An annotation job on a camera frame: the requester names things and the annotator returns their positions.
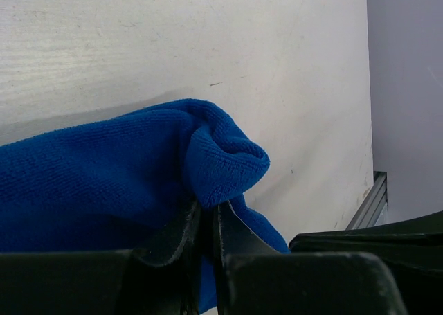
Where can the blue towel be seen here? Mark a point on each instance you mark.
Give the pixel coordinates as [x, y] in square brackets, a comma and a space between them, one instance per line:
[113, 184]

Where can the right side aluminium rail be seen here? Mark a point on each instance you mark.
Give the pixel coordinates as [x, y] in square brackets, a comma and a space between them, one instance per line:
[373, 205]

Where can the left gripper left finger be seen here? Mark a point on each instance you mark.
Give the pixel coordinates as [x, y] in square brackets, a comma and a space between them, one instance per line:
[161, 276]

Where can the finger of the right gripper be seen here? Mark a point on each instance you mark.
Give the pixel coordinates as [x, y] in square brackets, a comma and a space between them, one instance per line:
[411, 249]

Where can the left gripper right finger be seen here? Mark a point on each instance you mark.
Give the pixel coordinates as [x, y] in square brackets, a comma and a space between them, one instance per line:
[253, 278]

